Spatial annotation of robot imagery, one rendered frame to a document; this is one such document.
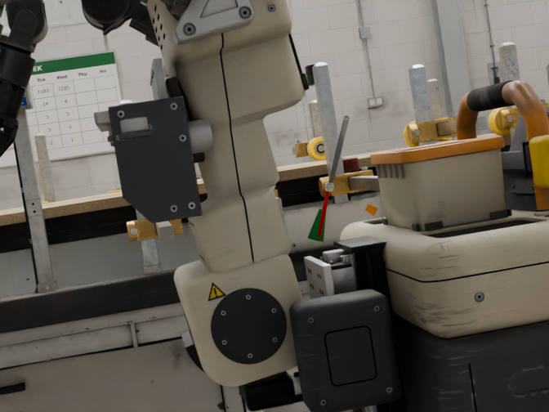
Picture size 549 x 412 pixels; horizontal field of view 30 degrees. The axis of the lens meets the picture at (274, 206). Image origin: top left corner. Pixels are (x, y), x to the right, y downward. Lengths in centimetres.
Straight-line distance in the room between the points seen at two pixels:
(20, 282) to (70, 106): 698
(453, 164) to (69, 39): 848
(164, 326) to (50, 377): 41
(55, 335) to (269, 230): 129
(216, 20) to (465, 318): 48
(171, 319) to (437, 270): 141
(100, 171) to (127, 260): 695
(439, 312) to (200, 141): 39
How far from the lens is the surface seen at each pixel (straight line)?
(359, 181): 249
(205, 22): 126
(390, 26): 1015
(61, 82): 975
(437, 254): 129
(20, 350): 263
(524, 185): 160
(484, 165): 147
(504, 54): 276
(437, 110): 383
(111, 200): 273
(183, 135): 136
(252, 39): 141
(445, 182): 145
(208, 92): 142
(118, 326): 261
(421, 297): 131
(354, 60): 1002
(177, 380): 287
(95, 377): 286
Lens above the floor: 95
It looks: 3 degrees down
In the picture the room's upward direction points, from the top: 9 degrees counter-clockwise
